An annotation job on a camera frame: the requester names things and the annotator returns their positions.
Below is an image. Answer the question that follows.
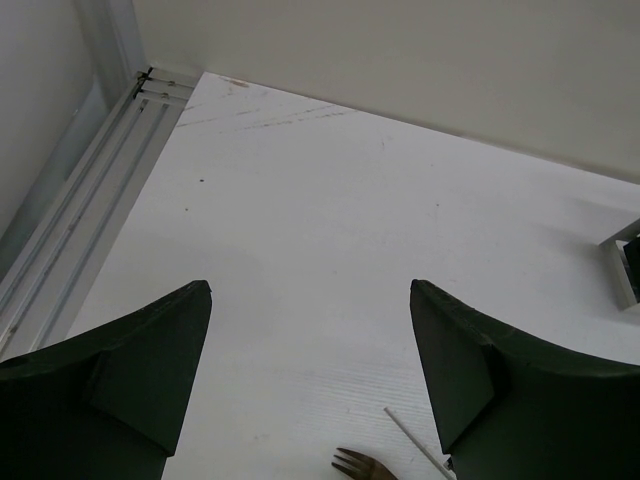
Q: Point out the aluminium table edge rail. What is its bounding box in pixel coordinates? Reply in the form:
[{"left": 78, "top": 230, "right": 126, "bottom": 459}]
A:
[{"left": 1, "top": 68, "right": 198, "bottom": 359}]

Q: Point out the white utensil caddy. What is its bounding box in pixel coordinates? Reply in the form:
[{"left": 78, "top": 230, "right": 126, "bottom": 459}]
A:
[{"left": 599, "top": 220, "right": 639, "bottom": 314}]

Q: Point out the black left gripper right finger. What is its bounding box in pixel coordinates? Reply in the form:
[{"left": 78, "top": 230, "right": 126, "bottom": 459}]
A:
[{"left": 410, "top": 280, "right": 639, "bottom": 479}]

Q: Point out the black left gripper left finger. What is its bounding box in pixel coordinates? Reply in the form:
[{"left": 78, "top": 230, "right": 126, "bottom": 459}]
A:
[{"left": 1, "top": 280, "right": 212, "bottom": 479}]

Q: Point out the small copper three-tine fork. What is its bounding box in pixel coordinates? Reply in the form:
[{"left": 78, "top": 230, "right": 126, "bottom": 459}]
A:
[{"left": 331, "top": 447, "right": 397, "bottom": 480}]

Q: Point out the clear chopstick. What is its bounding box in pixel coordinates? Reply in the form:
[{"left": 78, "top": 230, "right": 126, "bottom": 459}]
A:
[{"left": 383, "top": 407, "right": 456, "bottom": 480}]

